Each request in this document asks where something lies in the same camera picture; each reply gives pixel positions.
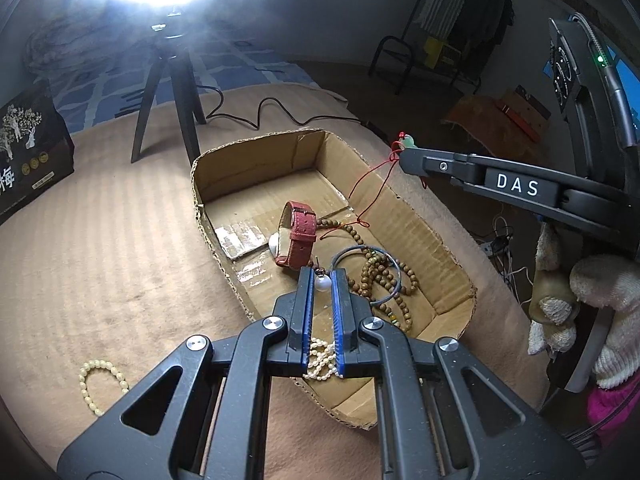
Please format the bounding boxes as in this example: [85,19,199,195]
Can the person's right forearm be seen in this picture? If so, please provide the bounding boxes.
[585,370,640,441]

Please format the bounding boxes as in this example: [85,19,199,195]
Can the black metal chair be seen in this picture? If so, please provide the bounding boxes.
[370,35,481,96]

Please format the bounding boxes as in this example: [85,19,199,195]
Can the person's right hand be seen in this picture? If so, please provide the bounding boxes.
[527,220,640,391]

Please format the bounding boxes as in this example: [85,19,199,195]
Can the cream bead bracelet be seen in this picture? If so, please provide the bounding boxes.
[78,358,131,417]

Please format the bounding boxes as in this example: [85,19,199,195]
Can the dark bangle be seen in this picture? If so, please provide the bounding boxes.
[330,245,403,306]

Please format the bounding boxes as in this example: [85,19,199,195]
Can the white pearl necklace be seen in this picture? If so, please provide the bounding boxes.
[300,337,342,382]

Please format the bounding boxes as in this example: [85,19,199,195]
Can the brown wooden bead necklace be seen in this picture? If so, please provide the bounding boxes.
[312,217,418,333]

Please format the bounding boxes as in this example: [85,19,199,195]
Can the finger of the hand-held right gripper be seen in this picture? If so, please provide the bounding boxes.
[397,146,487,197]

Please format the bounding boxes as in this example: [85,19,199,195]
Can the green pendant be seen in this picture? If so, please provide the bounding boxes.
[320,131,420,241]

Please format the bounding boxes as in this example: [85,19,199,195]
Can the white cable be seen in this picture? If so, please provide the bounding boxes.
[492,215,538,311]

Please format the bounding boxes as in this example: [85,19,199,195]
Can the coat rack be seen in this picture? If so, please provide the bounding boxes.
[400,0,441,41]

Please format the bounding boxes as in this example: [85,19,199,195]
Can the rolled quilt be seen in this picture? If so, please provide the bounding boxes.
[22,10,131,81]

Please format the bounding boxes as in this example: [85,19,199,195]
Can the black cable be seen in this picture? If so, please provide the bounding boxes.
[197,85,361,128]

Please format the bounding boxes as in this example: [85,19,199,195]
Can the orange cardboard box on floor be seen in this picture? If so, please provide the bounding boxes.
[440,90,551,161]

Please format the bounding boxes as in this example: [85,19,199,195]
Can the white power strip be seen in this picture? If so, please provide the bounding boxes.
[480,237,511,257]

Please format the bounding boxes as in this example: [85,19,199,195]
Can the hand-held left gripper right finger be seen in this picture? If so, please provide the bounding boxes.
[331,267,586,480]

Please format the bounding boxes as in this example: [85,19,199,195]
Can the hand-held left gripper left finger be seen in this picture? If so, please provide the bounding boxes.
[57,266,317,480]

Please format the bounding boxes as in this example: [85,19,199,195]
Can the yellow box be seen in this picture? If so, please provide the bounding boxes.
[422,35,461,68]

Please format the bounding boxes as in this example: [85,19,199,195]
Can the black tripod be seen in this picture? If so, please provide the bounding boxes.
[130,7,208,166]

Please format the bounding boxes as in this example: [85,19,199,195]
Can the black printed bag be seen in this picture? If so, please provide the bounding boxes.
[0,82,76,226]

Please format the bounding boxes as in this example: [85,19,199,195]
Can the blue patterned mat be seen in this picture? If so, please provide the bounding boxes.
[25,35,321,136]

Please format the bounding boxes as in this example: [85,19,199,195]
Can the hanging dark clothes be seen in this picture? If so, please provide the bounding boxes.
[450,0,516,61]

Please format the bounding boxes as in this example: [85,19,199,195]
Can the red strap wristwatch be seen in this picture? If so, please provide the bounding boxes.
[269,201,318,268]

